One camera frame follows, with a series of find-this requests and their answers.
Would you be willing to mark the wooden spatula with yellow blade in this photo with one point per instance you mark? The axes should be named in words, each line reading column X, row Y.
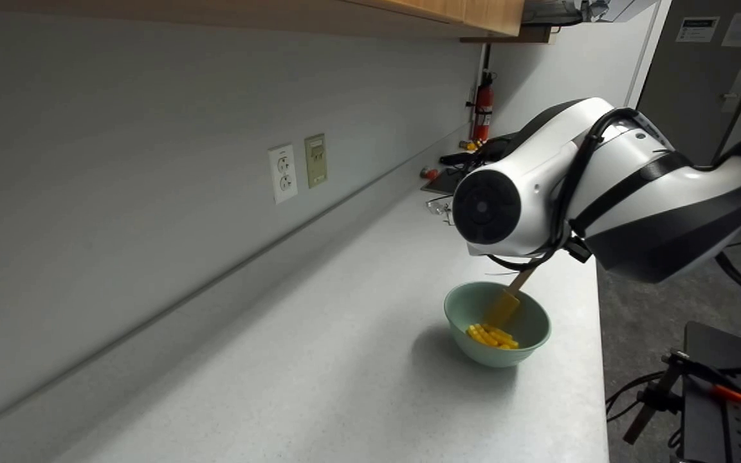
column 506, row 306

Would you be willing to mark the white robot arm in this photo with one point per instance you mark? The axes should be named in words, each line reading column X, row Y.
column 603, row 183

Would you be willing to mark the mint green bowl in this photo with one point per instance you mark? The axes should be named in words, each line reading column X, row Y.
column 473, row 302

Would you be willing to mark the crumpled beige cloth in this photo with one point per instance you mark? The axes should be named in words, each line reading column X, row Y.
column 441, row 210

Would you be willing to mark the yellow food pieces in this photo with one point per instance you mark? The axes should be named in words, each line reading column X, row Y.
column 493, row 338

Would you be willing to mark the red fire extinguisher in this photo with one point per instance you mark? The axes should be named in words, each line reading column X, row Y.
column 483, row 102

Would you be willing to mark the wooden upper cabinet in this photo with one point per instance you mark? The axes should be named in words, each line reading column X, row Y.
column 475, row 22

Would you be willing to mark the grey door with papers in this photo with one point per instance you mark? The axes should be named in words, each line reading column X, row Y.
column 693, row 85

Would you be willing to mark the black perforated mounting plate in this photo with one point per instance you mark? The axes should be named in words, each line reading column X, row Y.
column 712, row 426

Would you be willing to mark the beige wall switch plate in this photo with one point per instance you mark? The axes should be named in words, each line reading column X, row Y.
column 315, row 161

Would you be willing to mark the white wall power outlet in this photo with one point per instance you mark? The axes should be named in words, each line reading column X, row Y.
column 284, row 174

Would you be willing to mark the orange handled black clamp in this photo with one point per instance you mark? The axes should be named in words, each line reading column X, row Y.
column 662, row 396

